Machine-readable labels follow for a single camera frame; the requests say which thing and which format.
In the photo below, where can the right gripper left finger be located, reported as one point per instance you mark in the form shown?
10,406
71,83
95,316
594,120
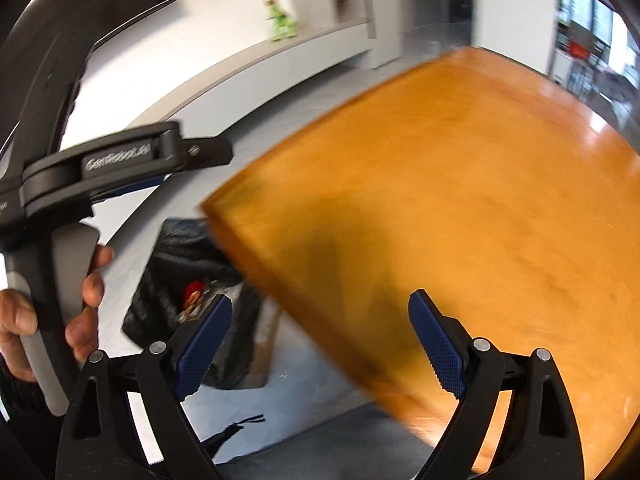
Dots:
99,439

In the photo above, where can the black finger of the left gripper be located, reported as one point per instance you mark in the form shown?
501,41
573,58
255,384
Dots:
50,96

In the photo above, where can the black sleeve left forearm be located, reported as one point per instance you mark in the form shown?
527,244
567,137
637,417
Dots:
31,421

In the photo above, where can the person's left hand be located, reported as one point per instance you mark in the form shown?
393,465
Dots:
19,319

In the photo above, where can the white low cabinet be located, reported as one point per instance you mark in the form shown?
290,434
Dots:
151,74

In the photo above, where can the black lined trash bin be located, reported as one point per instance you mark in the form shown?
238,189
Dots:
187,268

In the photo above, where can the dining chairs background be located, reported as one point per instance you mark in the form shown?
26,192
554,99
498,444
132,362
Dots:
583,64

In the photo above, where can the orange round lid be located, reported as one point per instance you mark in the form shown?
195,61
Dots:
193,294

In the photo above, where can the green dinosaur toy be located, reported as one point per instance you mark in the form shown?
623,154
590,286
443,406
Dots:
282,24

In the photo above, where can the black cable tie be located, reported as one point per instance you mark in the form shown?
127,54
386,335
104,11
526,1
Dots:
213,444

